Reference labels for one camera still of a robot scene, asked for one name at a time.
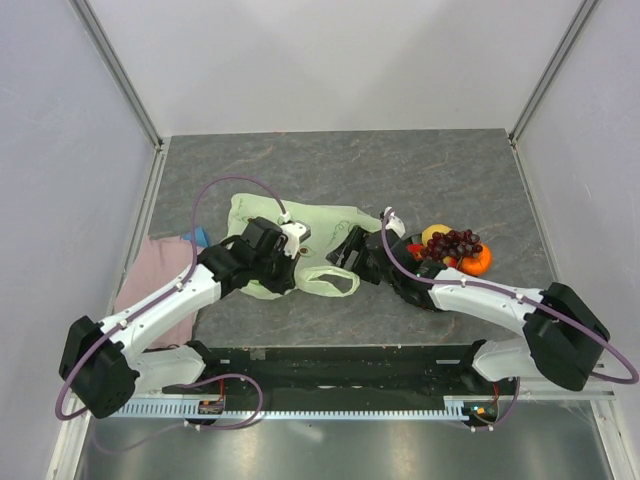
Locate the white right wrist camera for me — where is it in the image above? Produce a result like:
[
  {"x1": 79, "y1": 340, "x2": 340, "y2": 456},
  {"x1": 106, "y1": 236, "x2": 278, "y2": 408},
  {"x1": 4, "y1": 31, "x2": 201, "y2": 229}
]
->
[{"x1": 382, "y1": 207, "x2": 406, "y2": 238}]

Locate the blue cloth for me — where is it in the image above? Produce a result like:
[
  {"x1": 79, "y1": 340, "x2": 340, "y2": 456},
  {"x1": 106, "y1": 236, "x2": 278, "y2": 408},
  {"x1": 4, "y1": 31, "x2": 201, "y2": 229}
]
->
[{"x1": 181, "y1": 226, "x2": 211, "y2": 249}]

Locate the aluminium frame post left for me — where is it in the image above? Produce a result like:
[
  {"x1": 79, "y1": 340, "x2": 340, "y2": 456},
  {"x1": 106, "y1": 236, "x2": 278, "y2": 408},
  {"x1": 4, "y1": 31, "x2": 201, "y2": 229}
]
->
[{"x1": 69, "y1": 0, "x2": 164, "y2": 150}]

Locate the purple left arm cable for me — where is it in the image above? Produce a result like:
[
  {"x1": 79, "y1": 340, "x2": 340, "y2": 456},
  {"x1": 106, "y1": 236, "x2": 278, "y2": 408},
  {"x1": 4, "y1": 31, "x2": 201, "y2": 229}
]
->
[{"x1": 53, "y1": 175, "x2": 296, "y2": 420}]

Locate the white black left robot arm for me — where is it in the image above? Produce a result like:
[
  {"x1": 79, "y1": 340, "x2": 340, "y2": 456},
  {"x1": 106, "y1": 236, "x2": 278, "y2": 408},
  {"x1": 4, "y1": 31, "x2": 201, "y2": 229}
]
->
[{"x1": 59, "y1": 217, "x2": 311, "y2": 419}]

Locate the aluminium frame post right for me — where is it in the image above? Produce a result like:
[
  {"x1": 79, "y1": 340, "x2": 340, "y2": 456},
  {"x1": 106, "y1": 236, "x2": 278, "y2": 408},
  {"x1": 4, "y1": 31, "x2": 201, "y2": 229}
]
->
[{"x1": 508, "y1": 0, "x2": 600, "y2": 147}]

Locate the purple grape bunch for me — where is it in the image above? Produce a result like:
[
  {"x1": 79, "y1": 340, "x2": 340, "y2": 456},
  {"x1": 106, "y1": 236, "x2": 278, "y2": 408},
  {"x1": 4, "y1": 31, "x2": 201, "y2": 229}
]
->
[{"x1": 423, "y1": 230, "x2": 481, "y2": 262}]

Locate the aluminium frame post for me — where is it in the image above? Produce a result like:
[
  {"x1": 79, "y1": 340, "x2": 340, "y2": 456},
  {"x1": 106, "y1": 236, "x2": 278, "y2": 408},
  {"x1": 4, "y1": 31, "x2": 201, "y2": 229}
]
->
[
  {"x1": 508, "y1": 0, "x2": 600, "y2": 147},
  {"x1": 69, "y1": 0, "x2": 164, "y2": 150}
]

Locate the green avocado print plastic bag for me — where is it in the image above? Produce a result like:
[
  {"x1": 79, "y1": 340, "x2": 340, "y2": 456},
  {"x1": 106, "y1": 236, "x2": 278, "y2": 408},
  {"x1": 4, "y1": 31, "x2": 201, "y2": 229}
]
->
[{"x1": 227, "y1": 193, "x2": 381, "y2": 298}]

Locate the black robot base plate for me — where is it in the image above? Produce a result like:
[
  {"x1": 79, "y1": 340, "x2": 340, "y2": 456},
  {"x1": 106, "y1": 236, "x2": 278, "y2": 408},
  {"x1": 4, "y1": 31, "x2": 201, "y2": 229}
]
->
[{"x1": 189, "y1": 341, "x2": 516, "y2": 401}]

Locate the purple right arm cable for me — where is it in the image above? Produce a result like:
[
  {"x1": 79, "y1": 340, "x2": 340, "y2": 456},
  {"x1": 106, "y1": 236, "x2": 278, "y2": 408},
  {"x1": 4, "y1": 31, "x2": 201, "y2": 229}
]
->
[{"x1": 379, "y1": 207, "x2": 640, "y2": 386}]

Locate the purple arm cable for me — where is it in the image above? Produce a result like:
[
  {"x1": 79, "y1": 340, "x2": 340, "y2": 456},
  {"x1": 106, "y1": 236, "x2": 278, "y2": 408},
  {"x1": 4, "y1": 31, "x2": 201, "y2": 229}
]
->
[
  {"x1": 379, "y1": 207, "x2": 640, "y2": 386},
  {"x1": 53, "y1": 175, "x2": 296, "y2": 420}
]

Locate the red apple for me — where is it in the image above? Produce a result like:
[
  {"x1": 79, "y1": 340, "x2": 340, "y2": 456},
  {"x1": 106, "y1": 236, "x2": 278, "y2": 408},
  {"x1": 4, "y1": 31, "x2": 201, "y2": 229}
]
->
[{"x1": 406, "y1": 243, "x2": 426, "y2": 262}]

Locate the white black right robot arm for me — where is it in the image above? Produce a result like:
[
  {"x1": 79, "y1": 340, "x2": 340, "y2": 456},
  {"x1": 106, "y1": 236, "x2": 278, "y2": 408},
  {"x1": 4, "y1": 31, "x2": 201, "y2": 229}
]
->
[{"x1": 326, "y1": 227, "x2": 610, "y2": 394}]

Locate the dark round fruit plate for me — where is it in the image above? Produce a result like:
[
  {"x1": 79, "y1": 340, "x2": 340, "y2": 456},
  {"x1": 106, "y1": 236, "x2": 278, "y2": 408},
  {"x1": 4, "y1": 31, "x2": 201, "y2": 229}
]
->
[{"x1": 394, "y1": 232, "x2": 481, "y2": 314}]

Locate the light blue cable duct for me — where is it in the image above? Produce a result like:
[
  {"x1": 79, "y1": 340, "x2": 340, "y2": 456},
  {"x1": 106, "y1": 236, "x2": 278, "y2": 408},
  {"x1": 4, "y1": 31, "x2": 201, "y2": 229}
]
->
[{"x1": 113, "y1": 389, "x2": 497, "y2": 421}]

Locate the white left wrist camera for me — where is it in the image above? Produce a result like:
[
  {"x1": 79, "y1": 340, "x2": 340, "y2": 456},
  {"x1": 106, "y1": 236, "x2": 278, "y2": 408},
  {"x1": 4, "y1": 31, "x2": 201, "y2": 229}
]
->
[{"x1": 278, "y1": 212, "x2": 311, "y2": 258}]

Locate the pink folded cloth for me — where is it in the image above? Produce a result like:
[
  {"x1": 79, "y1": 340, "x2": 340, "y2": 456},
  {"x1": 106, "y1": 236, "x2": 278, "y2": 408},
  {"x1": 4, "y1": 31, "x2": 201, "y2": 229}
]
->
[{"x1": 114, "y1": 236, "x2": 196, "y2": 349}]

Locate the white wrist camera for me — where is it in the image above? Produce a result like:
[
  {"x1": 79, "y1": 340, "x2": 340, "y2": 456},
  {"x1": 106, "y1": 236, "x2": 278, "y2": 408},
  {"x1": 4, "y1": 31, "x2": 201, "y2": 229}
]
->
[
  {"x1": 382, "y1": 207, "x2": 406, "y2": 238},
  {"x1": 278, "y1": 212, "x2": 311, "y2": 258}
]

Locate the yellow lemon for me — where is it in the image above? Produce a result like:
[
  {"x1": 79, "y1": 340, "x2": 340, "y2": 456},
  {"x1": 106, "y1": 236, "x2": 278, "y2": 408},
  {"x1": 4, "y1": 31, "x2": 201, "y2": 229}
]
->
[{"x1": 421, "y1": 223, "x2": 451, "y2": 247}]

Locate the orange fruit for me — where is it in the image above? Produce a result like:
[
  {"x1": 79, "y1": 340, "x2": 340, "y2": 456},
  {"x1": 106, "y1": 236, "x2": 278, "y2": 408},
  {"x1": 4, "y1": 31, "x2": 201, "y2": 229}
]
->
[{"x1": 459, "y1": 244, "x2": 493, "y2": 277}]

